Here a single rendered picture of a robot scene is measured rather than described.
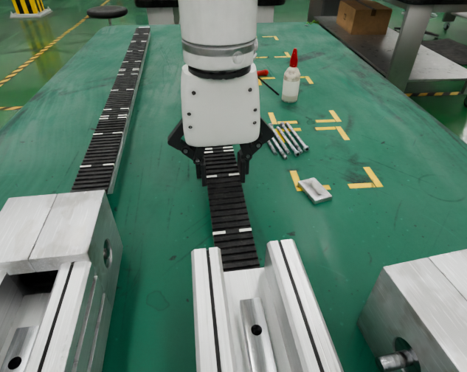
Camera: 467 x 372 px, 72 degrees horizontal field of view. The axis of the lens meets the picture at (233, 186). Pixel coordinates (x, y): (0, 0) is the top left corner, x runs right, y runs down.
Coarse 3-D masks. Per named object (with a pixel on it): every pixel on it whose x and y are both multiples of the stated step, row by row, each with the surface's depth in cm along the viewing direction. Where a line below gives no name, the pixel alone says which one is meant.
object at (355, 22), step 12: (348, 0) 368; (360, 0) 368; (348, 12) 345; (360, 12) 327; (372, 12) 328; (384, 12) 328; (348, 24) 345; (360, 24) 335; (372, 24) 335; (384, 24) 335
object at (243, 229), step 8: (216, 224) 42; (224, 224) 42; (232, 224) 42; (240, 224) 42; (248, 224) 42; (216, 232) 41; (224, 232) 41; (232, 232) 41; (240, 232) 41; (248, 232) 41
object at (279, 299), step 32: (192, 256) 29; (288, 256) 29; (224, 288) 27; (256, 288) 31; (288, 288) 27; (224, 320) 24; (256, 320) 27; (288, 320) 25; (320, 320) 24; (224, 352) 23; (256, 352) 25; (288, 352) 26; (320, 352) 23
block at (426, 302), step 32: (448, 256) 28; (384, 288) 27; (416, 288) 26; (448, 288) 26; (384, 320) 28; (416, 320) 24; (448, 320) 23; (384, 352) 29; (416, 352) 25; (448, 352) 22
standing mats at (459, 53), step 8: (432, 40) 403; (440, 40) 400; (448, 40) 399; (432, 48) 374; (440, 48) 374; (448, 48) 374; (456, 48) 374; (464, 48) 374; (448, 56) 349; (456, 56) 350; (464, 56) 350; (464, 64) 328
